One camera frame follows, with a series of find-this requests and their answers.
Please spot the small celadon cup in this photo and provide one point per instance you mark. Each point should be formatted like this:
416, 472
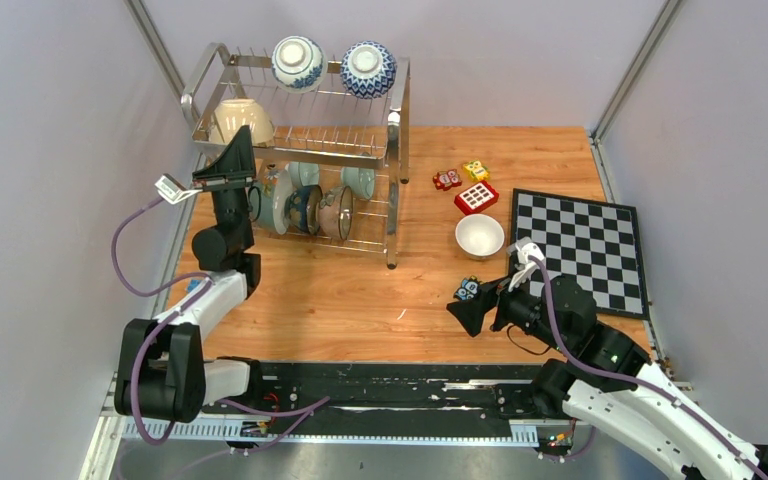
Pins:
361, 181
303, 174

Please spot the small celadon cup left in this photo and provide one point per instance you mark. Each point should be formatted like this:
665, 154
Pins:
303, 174

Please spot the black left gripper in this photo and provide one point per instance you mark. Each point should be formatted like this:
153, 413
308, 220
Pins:
237, 160

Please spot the steel two-tier dish rack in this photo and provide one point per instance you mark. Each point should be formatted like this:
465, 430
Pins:
328, 127

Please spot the dark blue floral bowl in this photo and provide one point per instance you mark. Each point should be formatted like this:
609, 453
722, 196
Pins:
302, 209

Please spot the white blue floral bowl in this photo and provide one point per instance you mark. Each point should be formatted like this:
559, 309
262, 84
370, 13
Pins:
299, 64

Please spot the cream bowl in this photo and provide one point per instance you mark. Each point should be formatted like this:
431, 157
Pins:
479, 236
233, 114

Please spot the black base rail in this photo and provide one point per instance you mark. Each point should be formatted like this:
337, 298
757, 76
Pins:
389, 404

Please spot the blue orange toy car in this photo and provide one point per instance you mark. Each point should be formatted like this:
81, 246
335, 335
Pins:
193, 284

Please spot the pink brown bowl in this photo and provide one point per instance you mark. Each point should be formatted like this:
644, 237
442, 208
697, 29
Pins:
335, 211

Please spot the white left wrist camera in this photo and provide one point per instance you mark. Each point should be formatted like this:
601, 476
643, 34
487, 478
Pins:
172, 191

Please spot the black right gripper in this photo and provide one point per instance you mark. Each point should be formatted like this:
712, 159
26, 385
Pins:
471, 311

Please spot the yellow owl toy block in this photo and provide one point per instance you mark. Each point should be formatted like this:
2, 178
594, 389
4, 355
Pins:
476, 171

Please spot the black white checkerboard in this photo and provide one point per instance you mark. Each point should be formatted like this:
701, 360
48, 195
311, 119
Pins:
595, 242

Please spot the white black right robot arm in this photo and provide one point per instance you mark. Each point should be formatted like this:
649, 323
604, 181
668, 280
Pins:
607, 380

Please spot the red calculator toy block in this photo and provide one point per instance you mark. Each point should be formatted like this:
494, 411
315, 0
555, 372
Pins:
476, 198

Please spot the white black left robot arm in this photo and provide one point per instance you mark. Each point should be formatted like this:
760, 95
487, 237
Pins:
162, 372

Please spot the small celadon cup right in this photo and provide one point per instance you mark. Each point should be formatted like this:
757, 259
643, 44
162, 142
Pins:
361, 181

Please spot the red owl toy block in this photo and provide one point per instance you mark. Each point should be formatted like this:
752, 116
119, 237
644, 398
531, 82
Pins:
446, 180

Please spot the blue owl toy block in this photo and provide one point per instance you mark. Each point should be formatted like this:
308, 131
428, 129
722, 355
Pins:
468, 288

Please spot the blue white patterned bowl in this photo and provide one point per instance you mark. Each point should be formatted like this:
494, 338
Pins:
368, 70

